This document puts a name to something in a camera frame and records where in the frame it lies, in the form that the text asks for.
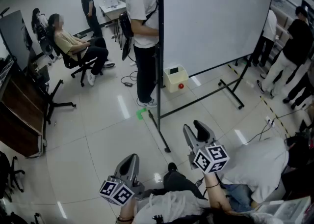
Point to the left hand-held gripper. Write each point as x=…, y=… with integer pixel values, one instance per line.
x=115, y=192

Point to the person's white top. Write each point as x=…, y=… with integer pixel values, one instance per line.
x=171, y=205

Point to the black eraser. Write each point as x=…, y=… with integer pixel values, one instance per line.
x=174, y=70

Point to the black swivel chair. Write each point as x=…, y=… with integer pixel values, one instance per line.
x=11, y=176

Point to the large whiteboard on stand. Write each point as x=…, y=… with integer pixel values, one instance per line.
x=211, y=16

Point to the yellow black floor tape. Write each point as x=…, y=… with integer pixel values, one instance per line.
x=273, y=112

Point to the white power strip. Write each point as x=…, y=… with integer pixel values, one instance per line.
x=270, y=121

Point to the brown wooden cabinet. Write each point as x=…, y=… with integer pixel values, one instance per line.
x=19, y=120

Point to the person's black trouser leg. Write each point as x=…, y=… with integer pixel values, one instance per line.
x=179, y=182

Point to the black bag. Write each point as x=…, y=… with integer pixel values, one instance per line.
x=125, y=26

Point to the black office chair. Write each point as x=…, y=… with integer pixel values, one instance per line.
x=73, y=64

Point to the white table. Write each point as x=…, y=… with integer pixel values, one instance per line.
x=112, y=11

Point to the black wrist band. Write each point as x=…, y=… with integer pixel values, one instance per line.
x=213, y=186

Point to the large black screen on stand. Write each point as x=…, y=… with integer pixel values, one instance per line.
x=14, y=38

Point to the green floor tape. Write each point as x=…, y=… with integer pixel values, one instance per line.
x=141, y=113

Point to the red round knob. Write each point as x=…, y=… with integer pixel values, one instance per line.
x=181, y=86

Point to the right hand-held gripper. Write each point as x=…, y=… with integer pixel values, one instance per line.
x=211, y=159

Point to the person's left forearm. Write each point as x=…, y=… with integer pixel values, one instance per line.
x=126, y=209

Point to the person's black shoe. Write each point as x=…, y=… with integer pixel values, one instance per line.
x=172, y=166

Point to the person's right forearm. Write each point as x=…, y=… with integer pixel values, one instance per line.
x=218, y=198

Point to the clear plastic storage box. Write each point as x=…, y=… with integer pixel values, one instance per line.
x=287, y=209

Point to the cream whiteboard box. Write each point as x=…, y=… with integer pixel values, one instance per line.
x=175, y=81

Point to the white box device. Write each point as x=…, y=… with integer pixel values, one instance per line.
x=110, y=0

